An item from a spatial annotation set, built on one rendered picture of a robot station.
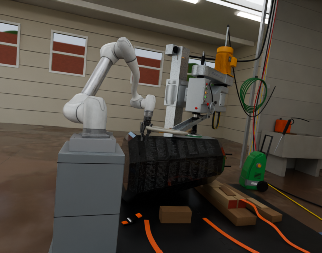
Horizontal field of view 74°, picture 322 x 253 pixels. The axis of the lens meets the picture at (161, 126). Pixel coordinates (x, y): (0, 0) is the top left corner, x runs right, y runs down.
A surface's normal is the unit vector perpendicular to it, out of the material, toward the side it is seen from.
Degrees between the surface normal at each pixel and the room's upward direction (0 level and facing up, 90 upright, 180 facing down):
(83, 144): 90
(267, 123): 90
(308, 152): 90
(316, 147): 90
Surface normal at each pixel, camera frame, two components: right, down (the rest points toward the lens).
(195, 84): -0.60, 0.01
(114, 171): 0.29, 0.12
